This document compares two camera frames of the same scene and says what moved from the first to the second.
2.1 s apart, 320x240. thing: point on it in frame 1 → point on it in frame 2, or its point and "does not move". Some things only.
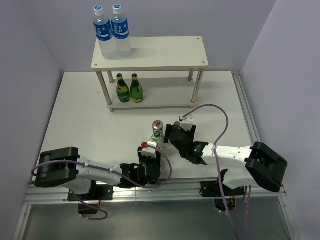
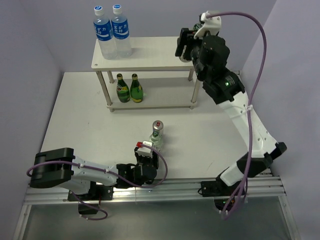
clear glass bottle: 177,123 → 196,28
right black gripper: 191,134 → 186,38
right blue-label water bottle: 120,30 does not move
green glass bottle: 122,91 does not move
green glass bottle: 136,93 does not move
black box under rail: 85,209 does not move
